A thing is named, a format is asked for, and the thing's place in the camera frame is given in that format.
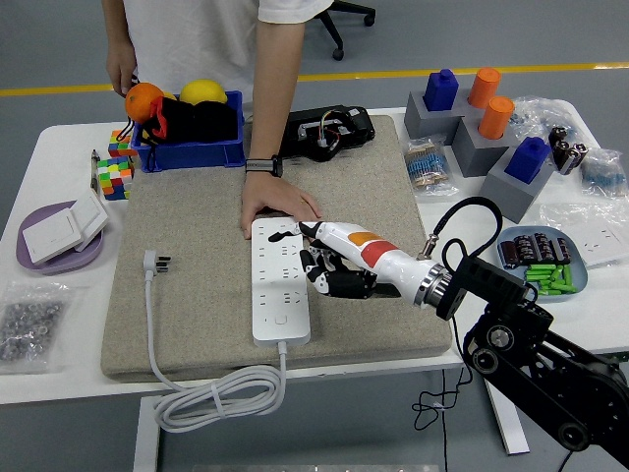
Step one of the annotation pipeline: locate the person's right hand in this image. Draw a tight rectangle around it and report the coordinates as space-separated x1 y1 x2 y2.
105 41 139 98

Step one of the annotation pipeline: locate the person's left hand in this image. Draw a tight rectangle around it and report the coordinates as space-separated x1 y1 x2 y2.
239 171 323 241

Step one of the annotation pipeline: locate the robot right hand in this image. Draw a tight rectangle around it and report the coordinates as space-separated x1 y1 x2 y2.
267 219 441 305

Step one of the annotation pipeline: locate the black plug adapter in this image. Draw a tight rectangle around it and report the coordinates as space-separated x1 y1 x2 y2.
373 280 403 300

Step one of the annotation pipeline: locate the white power strip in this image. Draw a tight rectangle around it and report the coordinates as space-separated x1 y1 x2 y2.
251 217 312 348

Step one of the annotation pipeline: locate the black wristwatch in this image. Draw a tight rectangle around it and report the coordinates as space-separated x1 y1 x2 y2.
244 154 285 178

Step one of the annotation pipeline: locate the orange fruit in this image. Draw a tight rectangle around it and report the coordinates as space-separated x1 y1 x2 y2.
124 82 166 124

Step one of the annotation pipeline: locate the grey-brown mat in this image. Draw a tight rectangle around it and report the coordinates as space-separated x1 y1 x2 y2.
100 115 453 383

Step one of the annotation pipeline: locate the orange-sided puzzle cube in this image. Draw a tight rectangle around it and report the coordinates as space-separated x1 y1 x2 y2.
107 128 139 158

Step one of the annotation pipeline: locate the person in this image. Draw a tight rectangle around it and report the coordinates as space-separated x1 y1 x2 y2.
121 0 335 107

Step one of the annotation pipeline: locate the blue plastic bin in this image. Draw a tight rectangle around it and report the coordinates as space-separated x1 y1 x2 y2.
130 89 247 173

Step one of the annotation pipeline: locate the large yellow lemon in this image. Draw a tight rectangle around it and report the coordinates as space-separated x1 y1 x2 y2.
179 79 229 105

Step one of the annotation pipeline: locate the black pouch with red trim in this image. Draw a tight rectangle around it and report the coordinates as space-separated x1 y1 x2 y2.
131 95 240 148

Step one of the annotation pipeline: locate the clear bag of striped resistors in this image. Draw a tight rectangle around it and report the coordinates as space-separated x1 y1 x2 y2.
403 136 461 198

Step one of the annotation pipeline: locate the silver pen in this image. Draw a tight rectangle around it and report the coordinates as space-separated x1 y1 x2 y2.
89 148 102 198

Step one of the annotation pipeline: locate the white-edged puzzle cube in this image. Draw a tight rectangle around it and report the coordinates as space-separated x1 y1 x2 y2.
96 155 137 202

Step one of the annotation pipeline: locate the grey block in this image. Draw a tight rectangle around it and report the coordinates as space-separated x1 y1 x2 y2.
404 90 473 140
450 115 522 178
478 145 556 223

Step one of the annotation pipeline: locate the black office chair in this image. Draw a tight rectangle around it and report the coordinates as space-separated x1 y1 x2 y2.
314 0 377 62

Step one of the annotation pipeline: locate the pile of green cylinders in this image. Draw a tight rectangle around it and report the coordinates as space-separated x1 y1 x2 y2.
523 263 576 297

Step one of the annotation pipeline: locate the blue peg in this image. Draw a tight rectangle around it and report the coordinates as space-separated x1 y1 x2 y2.
504 136 551 186
423 68 460 112

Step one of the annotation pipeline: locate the orange cylinder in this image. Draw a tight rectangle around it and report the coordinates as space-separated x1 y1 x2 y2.
467 67 502 109
478 95 516 141

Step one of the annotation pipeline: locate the light blue tray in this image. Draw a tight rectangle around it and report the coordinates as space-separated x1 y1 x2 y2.
494 224 590 303

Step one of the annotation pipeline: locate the purple tray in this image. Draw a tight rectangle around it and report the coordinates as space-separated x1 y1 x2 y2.
16 200 106 275

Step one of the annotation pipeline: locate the white table leg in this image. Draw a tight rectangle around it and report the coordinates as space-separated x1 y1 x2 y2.
133 395 162 472
480 366 531 456

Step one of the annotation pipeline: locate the large crumpled clear bag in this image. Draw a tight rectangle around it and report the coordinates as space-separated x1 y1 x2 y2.
510 94 591 148

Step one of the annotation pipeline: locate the clear bag of metal nuts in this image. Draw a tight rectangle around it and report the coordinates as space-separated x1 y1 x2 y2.
0 280 83 376

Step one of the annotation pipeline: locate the black electronic device with wires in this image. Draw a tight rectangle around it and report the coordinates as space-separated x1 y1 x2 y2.
279 104 377 162

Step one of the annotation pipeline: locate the white power cable with plug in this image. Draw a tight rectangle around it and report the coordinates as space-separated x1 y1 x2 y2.
142 249 289 434

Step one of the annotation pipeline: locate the small white wall switch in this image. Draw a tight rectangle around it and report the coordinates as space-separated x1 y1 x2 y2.
71 189 110 253

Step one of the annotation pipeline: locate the black adapter cord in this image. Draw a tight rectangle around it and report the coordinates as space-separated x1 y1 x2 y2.
411 314 474 472

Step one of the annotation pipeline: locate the large white wall switch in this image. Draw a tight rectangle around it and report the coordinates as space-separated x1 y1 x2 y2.
22 207 85 266

